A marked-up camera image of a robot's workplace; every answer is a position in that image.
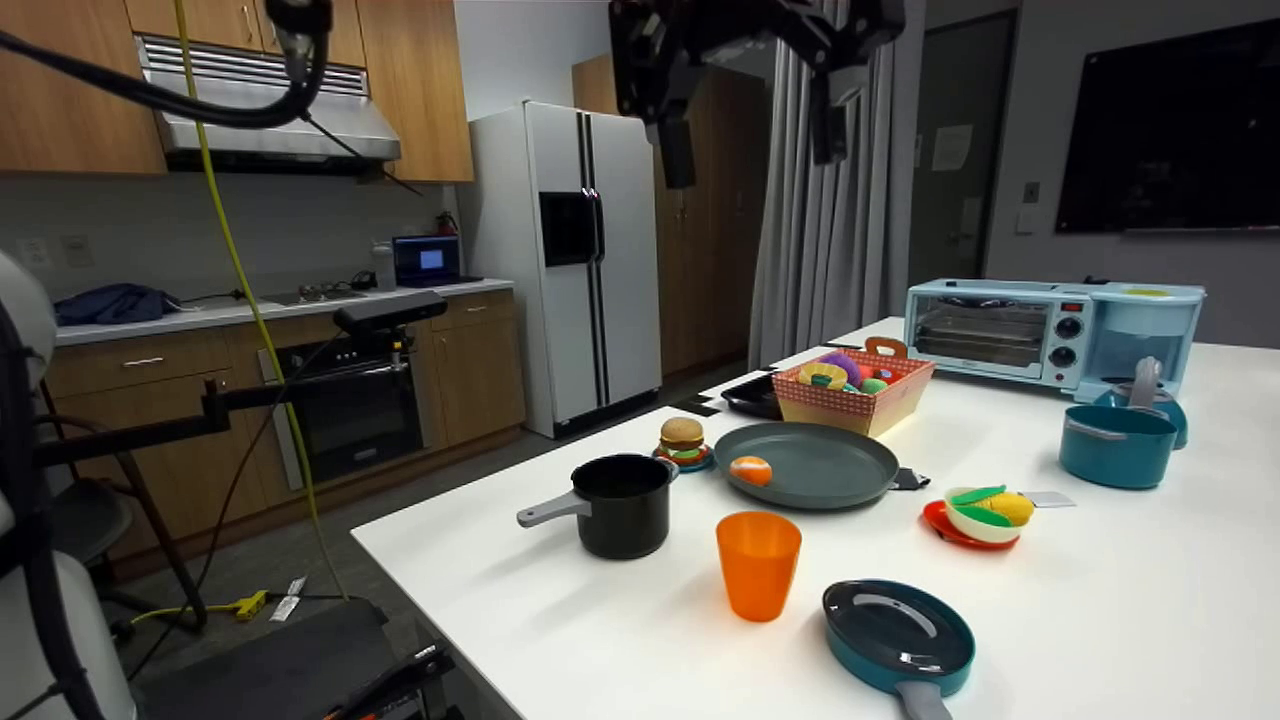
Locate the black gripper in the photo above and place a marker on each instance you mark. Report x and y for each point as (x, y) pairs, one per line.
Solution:
(747, 20)

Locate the small red plate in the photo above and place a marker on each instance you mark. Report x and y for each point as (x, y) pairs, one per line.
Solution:
(943, 531)

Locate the teal pot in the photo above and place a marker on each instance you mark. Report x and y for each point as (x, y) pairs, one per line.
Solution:
(1112, 455)

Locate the tall wooden cabinet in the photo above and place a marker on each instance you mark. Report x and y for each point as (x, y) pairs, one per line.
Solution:
(712, 242)

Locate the grey curtain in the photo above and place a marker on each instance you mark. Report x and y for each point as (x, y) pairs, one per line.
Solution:
(833, 253)

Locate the white refrigerator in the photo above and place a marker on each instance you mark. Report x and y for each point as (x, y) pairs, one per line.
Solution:
(627, 306)

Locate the dark door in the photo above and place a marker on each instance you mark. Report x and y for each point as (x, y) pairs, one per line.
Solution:
(960, 227)

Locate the purple toy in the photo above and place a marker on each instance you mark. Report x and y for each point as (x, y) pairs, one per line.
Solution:
(845, 367)

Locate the brown pretzel toy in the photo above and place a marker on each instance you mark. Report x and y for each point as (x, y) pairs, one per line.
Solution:
(884, 344)

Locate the black tape strip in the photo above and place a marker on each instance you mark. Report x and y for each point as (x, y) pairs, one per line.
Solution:
(693, 402)

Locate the red toy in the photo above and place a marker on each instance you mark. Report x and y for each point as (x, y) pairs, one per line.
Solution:
(902, 374)

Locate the red patterned cardboard basket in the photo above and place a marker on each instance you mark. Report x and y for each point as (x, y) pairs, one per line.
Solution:
(855, 404)

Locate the light blue toaster oven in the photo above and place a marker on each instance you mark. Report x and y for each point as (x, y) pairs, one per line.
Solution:
(986, 335)

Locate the toy burger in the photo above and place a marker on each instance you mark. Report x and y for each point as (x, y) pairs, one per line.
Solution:
(683, 436)

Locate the dark green frying pan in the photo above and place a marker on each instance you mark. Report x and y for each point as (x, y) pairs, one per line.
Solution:
(823, 465)

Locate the small teal saucer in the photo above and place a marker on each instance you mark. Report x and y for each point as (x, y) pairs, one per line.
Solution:
(661, 462)

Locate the small blue screen device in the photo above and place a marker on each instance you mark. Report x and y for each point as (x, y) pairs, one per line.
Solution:
(424, 261)

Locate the wooden base cabinets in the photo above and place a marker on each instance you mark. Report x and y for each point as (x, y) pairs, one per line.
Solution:
(467, 374)

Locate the orange plastic cup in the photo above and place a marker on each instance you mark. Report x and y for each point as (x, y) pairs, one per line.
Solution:
(756, 564)

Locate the green yellow toy corn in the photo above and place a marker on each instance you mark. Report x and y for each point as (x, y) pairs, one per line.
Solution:
(993, 512)

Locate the steel range hood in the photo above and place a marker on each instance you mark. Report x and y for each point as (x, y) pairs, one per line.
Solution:
(282, 134)

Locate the black built-in oven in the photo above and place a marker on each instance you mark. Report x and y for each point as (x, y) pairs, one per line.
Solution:
(352, 413)

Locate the blue cloth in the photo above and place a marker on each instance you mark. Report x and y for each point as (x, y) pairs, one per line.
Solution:
(112, 306)

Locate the black low platform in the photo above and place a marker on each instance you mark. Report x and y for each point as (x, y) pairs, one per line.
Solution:
(266, 666)

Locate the wooden wall cabinet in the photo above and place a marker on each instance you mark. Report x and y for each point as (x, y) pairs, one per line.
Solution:
(67, 142)
(235, 20)
(420, 93)

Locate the black wall screen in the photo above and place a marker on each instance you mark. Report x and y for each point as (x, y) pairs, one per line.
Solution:
(1175, 122)

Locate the black camera stand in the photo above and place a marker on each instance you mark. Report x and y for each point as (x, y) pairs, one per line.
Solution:
(246, 396)

